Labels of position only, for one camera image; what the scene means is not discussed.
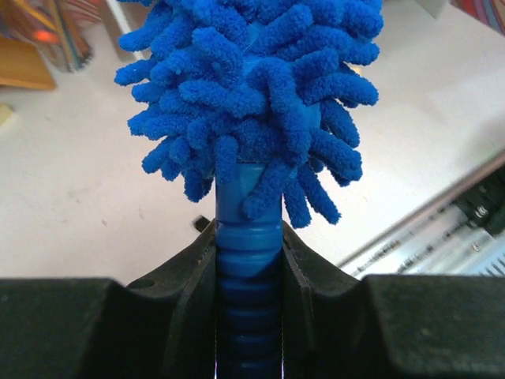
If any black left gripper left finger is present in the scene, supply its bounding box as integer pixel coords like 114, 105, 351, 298
1, 222, 215, 378

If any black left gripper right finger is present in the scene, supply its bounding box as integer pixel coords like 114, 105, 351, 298
282, 226, 504, 378

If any blue microfiber duster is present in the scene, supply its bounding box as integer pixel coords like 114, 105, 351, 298
114, 1, 383, 378

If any white bookshelf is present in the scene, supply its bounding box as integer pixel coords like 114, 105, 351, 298
416, 0, 451, 19

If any black T-shaped part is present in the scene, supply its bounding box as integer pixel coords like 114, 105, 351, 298
193, 215, 211, 233

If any white book support stand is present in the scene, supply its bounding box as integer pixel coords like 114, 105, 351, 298
104, 1, 144, 62

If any cup of pencils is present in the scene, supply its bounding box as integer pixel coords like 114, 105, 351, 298
13, 1, 93, 73

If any metal rail with mounts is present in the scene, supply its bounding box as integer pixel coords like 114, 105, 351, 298
338, 152, 504, 279

